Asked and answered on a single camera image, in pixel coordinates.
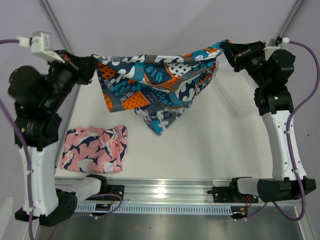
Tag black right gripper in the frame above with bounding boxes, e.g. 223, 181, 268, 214
220, 41, 271, 88

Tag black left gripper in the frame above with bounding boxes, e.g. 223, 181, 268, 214
41, 49, 100, 113

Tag blue orange patterned shorts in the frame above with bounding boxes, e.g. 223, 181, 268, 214
93, 39, 229, 136

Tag pink shark print shorts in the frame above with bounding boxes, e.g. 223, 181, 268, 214
59, 125, 128, 174

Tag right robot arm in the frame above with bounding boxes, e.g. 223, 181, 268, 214
221, 41, 317, 202

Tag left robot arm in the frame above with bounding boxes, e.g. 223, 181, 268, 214
8, 50, 109, 227

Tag white plastic basket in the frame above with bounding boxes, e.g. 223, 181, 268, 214
216, 62, 258, 115

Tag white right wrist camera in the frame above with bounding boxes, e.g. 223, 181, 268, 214
266, 36, 290, 50

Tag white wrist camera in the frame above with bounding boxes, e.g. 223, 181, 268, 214
17, 31, 65, 63
266, 36, 290, 50

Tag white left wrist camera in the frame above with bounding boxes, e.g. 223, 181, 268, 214
17, 31, 65, 63

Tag left aluminium frame post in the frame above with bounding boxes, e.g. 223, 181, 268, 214
38, 0, 73, 53

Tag aluminium frame post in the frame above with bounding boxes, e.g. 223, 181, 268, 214
276, 0, 307, 37
38, 0, 73, 53

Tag right aluminium frame post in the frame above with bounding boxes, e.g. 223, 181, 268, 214
276, 0, 307, 37

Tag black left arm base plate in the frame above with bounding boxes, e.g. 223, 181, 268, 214
99, 184, 125, 201

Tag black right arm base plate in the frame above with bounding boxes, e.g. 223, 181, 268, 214
206, 187, 259, 204

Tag white slotted cable duct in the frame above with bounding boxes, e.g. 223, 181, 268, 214
75, 203, 246, 216

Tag aluminium mounting rail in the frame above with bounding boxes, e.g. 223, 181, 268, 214
54, 177, 307, 207

